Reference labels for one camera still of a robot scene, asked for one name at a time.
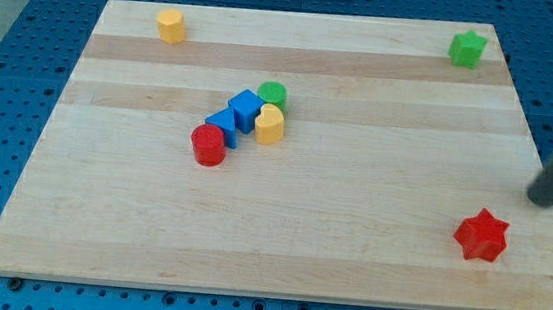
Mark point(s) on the yellow heart block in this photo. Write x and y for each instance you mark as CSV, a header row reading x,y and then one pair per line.
x,y
269,125

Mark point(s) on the red cylinder block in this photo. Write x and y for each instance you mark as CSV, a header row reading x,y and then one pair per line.
x,y
208,145

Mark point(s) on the yellow hexagon block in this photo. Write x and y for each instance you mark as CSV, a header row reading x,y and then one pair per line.
x,y
171,26

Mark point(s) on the green star block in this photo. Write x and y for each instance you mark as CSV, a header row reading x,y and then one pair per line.
x,y
466,49

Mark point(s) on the red star block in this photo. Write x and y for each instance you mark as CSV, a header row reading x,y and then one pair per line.
x,y
482,236

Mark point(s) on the blue cube block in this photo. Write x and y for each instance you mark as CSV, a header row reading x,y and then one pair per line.
x,y
246,106

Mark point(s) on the green cylinder block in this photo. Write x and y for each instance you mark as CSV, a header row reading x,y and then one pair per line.
x,y
273,93

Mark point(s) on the blue triangle block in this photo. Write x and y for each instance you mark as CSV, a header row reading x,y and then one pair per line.
x,y
225,119

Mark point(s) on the wooden board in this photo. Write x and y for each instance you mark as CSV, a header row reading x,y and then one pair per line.
x,y
387,148

